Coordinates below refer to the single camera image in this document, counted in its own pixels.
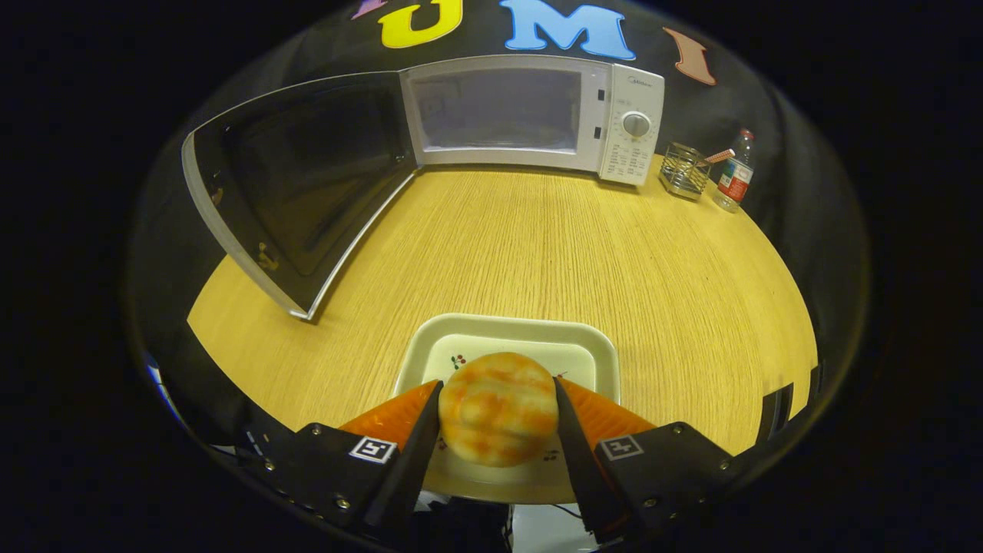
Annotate white microwave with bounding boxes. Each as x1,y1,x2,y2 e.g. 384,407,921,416
181,54,666,321

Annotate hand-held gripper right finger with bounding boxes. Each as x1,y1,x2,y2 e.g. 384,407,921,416
553,376,738,542

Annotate round orange-streaked bread bun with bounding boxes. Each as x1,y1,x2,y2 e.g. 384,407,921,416
439,352,560,468

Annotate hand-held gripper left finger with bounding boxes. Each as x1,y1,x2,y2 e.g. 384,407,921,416
246,379,445,531

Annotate wire mesh holder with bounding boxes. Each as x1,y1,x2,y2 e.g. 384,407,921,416
659,142,713,202

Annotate cream square plate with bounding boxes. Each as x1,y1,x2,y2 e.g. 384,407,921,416
393,313,621,505

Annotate clear water bottle red label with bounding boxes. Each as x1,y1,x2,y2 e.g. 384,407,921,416
713,128,756,213

